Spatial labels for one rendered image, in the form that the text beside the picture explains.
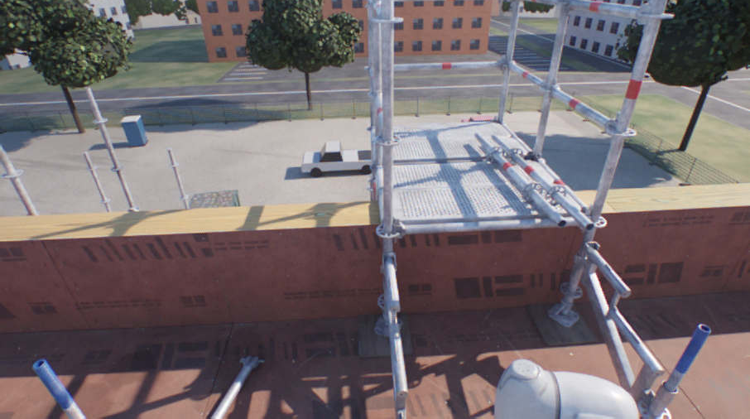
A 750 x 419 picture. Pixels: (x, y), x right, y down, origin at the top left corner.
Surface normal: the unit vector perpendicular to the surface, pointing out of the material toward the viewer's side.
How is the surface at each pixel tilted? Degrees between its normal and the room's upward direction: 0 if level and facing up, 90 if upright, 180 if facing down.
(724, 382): 0
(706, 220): 90
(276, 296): 90
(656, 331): 0
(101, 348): 0
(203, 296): 90
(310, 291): 90
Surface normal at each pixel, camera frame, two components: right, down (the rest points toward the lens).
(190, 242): 0.06, 0.49
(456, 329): -0.02, -0.87
